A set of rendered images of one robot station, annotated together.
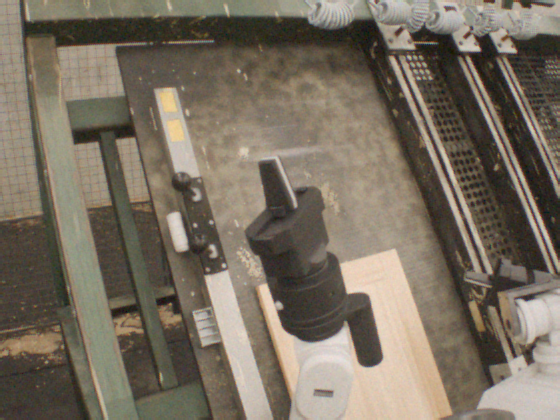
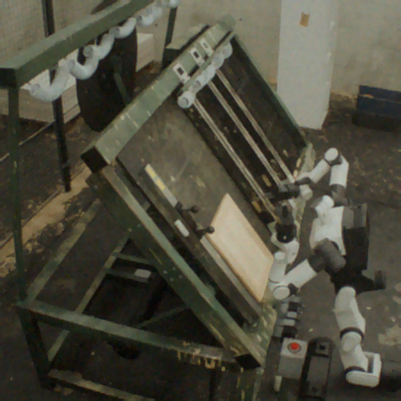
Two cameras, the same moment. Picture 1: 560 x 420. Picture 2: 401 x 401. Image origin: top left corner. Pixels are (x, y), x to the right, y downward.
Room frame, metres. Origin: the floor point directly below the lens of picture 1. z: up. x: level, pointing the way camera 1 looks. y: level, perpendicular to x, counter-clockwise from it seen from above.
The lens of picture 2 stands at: (-0.54, 1.50, 2.88)
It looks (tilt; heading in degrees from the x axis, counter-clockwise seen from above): 34 degrees down; 316
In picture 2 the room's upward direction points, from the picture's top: 1 degrees clockwise
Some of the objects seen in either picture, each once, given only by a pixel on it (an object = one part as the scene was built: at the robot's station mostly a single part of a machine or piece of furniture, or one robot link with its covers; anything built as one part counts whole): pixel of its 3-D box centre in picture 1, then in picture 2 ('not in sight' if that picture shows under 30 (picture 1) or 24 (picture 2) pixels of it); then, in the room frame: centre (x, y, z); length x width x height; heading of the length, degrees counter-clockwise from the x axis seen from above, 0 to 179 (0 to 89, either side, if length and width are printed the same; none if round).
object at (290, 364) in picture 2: not in sight; (291, 359); (0.32, 0.05, 0.84); 0.12 x 0.12 x 0.18; 30
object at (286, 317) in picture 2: not in sight; (289, 315); (0.60, -0.30, 0.69); 0.50 x 0.14 x 0.24; 120
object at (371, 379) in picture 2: not in sight; (362, 368); (0.18, -0.60, 0.28); 0.21 x 0.20 x 0.13; 30
